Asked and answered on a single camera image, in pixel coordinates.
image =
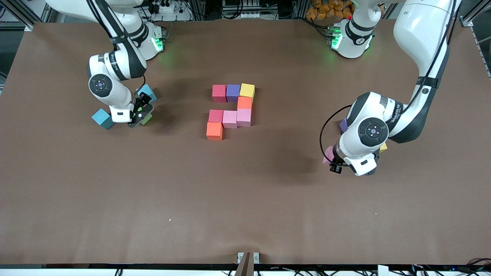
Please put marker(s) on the yellow foam block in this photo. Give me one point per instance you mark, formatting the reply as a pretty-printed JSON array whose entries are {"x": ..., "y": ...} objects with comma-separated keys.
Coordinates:
[
  {"x": 247, "y": 90},
  {"x": 383, "y": 147}
]

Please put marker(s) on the red foam block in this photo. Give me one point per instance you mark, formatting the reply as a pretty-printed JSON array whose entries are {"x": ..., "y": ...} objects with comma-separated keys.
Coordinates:
[
  {"x": 219, "y": 93},
  {"x": 215, "y": 115}
]

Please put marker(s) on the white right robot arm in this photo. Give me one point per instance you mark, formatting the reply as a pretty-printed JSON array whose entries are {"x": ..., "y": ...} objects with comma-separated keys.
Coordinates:
[{"x": 119, "y": 65}]

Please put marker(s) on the bag of orange items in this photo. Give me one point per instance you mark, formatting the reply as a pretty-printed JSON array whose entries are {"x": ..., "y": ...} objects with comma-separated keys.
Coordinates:
[{"x": 326, "y": 9}]

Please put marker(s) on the purple foam block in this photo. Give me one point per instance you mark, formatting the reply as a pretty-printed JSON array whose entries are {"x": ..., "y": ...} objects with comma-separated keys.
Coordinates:
[
  {"x": 343, "y": 125},
  {"x": 233, "y": 92}
]

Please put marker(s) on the aluminium frame profile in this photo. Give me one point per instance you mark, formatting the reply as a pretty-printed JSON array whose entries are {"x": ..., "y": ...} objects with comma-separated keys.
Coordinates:
[
  {"x": 49, "y": 9},
  {"x": 466, "y": 22}
]

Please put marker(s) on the orange foam block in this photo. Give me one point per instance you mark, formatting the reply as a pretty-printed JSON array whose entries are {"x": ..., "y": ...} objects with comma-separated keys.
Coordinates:
[
  {"x": 244, "y": 102},
  {"x": 214, "y": 131}
]

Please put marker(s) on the blue foam block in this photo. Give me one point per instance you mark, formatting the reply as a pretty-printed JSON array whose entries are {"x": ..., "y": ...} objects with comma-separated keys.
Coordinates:
[
  {"x": 149, "y": 92},
  {"x": 101, "y": 119}
]

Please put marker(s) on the green foam block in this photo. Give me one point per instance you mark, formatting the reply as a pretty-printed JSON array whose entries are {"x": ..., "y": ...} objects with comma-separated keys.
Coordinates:
[{"x": 147, "y": 120}]

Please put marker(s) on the metal bracket with brown wedge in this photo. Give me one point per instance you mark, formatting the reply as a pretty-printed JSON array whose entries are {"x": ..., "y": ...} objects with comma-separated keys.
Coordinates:
[{"x": 248, "y": 261}]

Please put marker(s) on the white power strip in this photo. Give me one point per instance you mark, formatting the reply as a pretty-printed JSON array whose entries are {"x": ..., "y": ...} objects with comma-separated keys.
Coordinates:
[{"x": 168, "y": 8}]

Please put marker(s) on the brown table cover sheet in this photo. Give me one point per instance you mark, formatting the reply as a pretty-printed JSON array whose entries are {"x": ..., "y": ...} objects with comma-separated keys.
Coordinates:
[{"x": 245, "y": 207}]

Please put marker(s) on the pink foam block with notch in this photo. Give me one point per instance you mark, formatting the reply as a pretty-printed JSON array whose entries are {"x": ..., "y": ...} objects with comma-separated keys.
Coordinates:
[{"x": 328, "y": 156}]

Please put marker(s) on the silver metal rack equipment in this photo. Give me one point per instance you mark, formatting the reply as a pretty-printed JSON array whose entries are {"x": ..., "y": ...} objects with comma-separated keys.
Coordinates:
[{"x": 245, "y": 7}]

